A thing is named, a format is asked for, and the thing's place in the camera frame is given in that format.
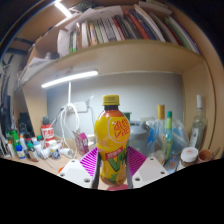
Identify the white bottle with blue label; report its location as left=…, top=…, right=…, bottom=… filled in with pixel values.
left=14, top=143, right=27, bottom=160

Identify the pink carton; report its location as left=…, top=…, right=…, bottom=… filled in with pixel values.
left=73, top=131, right=90, bottom=157

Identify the grey shaker bottle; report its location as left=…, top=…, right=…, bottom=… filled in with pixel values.
left=128, top=121, right=150, bottom=156

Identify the brown bottle with green cap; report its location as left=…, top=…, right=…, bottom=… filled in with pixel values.
left=26, top=142, right=39, bottom=163

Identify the green plastic container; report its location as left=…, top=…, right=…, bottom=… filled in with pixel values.
left=9, top=129, right=20, bottom=151

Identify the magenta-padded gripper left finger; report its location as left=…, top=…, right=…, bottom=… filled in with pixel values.
left=57, top=146, right=101, bottom=190

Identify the brown jar with white lid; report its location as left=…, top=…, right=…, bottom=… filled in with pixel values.
left=179, top=146, right=199, bottom=168

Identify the clear glass bottle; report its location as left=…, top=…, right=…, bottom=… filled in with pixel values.
left=189, top=94, right=208, bottom=153

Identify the wooden shelf unit with books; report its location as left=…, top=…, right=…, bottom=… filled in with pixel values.
left=13, top=0, right=216, bottom=152

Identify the brown mug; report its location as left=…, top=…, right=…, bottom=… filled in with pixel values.
left=197, top=148, right=214, bottom=164

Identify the red and white canister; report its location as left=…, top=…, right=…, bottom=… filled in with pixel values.
left=40, top=116, right=56, bottom=143

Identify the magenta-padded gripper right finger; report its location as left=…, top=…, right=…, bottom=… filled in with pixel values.
left=123, top=145, right=169, bottom=190

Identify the yellow juice bottle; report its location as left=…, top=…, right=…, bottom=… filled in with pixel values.
left=93, top=94, right=131, bottom=187

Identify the ceiling tube light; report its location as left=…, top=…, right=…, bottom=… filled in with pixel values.
left=54, top=0, right=73, bottom=19

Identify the white light bar under shelf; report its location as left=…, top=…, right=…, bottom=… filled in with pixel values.
left=40, top=69, right=100, bottom=89

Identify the clear bottle with yellow cap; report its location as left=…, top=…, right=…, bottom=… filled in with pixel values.
left=151, top=104, right=167, bottom=161

